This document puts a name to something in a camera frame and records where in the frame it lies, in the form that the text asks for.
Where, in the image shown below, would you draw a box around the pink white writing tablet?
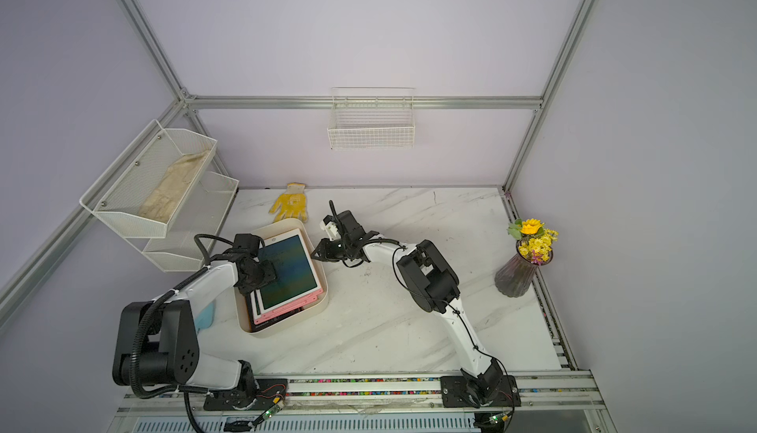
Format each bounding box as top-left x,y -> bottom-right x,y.
254,229 -> 323,313

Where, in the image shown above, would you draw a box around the beige storage tray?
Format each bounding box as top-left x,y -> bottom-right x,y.
236,219 -> 328,338

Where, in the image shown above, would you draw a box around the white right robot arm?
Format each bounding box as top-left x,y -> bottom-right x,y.
311,204 -> 522,411

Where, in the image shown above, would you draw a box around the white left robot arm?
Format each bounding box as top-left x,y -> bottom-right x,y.
112,234 -> 282,432

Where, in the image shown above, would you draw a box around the dark red bottom tablet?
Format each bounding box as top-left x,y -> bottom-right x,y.
250,308 -> 304,334

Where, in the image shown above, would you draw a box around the yellow work glove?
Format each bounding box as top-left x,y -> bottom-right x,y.
269,183 -> 309,223

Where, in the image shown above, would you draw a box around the light blue object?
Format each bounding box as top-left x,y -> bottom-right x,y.
194,302 -> 216,332

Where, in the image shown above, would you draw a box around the beige glove in shelf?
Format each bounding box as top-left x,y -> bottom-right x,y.
138,151 -> 209,223

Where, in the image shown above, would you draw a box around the white mesh two-tier shelf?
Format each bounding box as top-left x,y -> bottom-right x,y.
80,121 -> 239,272

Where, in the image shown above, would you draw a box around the purple glass vase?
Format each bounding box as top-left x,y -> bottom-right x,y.
494,243 -> 554,298

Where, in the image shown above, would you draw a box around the yellow flower bouquet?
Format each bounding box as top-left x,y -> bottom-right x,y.
508,218 -> 559,265

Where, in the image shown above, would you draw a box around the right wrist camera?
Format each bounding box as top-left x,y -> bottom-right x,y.
321,215 -> 342,241

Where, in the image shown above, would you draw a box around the white wire wall basket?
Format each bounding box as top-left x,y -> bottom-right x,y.
327,87 -> 416,151

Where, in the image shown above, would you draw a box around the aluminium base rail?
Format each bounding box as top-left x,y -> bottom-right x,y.
117,369 -> 607,419

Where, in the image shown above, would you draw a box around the aluminium frame profiles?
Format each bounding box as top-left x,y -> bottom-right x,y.
0,0 -> 619,433

